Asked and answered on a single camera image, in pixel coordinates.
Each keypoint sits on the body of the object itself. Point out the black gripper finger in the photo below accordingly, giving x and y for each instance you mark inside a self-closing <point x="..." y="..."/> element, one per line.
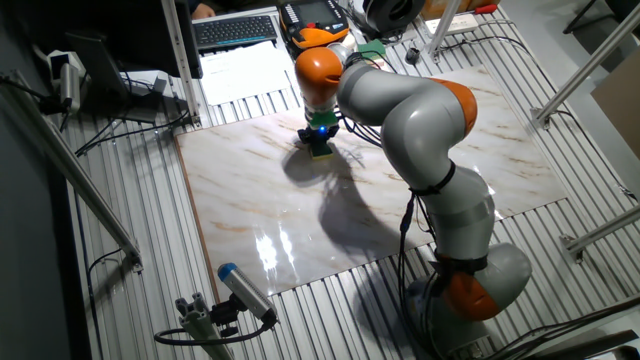
<point x="334" y="134"/>
<point x="304" y="136"/>

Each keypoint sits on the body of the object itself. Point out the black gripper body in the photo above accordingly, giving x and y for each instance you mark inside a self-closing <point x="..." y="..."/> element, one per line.
<point x="320" y="133"/>

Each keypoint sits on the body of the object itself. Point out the green yellow sponge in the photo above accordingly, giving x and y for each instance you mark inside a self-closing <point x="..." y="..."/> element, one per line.
<point x="322" y="151"/>

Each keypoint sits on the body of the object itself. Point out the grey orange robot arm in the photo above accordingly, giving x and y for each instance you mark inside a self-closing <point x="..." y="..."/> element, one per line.
<point x="425" y="130"/>

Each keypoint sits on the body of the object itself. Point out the green white sponge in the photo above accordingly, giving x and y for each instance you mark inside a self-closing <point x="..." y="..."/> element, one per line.
<point x="372" y="47"/>

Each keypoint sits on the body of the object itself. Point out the person hand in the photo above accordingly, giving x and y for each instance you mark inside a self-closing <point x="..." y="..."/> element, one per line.
<point x="202" y="11"/>

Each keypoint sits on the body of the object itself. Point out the marble pattern board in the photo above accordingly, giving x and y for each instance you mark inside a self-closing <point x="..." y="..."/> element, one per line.
<point x="250" y="200"/>

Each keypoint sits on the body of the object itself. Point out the white printed paper sheet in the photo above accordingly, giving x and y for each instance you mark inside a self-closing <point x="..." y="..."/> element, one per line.
<point x="245" y="72"/>

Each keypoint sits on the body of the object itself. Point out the orange black teach pendant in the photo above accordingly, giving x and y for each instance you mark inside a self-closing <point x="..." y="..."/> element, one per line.
<point x="312" y="25"/>

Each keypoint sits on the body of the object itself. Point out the black plug adapter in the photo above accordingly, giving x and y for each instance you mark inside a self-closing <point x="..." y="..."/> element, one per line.
<point x="412" y="56"/>

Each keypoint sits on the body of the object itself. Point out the black keyboard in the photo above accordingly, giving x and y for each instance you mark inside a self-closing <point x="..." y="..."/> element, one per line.
<point x="235" y="31"/>

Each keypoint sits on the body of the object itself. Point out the black round spool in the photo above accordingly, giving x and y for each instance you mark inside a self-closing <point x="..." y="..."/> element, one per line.
<point x="387" y="15"/>

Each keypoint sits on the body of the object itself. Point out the white power strip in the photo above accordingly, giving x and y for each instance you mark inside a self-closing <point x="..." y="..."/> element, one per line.
<point x="462" y="22"/>

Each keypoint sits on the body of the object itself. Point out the brown cardboard box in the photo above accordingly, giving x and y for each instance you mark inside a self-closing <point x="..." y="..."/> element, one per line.
<point x="472" y="4"/>

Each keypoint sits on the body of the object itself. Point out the black computer monitor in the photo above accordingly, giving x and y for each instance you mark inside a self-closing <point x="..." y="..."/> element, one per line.
<point x="135" y="40"/>

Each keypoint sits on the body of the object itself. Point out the red screwdriver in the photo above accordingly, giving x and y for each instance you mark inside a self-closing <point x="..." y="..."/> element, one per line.
<point x="486" y="8"/>

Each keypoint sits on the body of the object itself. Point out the aluminium profile stub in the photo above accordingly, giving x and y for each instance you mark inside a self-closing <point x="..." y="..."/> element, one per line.
<point x="200" y="325"/>

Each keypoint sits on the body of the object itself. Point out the brown cardboard panel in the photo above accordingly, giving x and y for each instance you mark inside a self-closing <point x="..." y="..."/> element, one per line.
<point x="620" y="110"/>

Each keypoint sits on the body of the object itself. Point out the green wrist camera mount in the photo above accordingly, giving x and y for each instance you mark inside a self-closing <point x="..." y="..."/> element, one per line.
<point x="322" y="118"/>

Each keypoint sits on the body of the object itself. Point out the aluminium frame post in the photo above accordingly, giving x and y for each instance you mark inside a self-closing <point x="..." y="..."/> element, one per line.
<point x="177" y="50"/>
<point x="442" y="30"/>

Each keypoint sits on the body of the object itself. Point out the silver camera with blue cap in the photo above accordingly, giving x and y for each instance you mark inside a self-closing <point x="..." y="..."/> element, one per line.
<point x="245" y="290"/>

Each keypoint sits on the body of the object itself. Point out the black camera ball mount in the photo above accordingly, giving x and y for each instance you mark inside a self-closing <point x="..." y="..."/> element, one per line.
<point x="225" y="314"/>

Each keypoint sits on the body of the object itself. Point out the aluminium frame beam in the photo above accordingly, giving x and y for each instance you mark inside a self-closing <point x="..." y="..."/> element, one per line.
<point x="590" y="62"/>
<point x="600" y="232"/>
<point x="75" y="175"/>

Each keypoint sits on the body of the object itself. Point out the silver depth camera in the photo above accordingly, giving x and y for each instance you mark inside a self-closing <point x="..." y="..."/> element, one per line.
<point x="70" y="85"/>

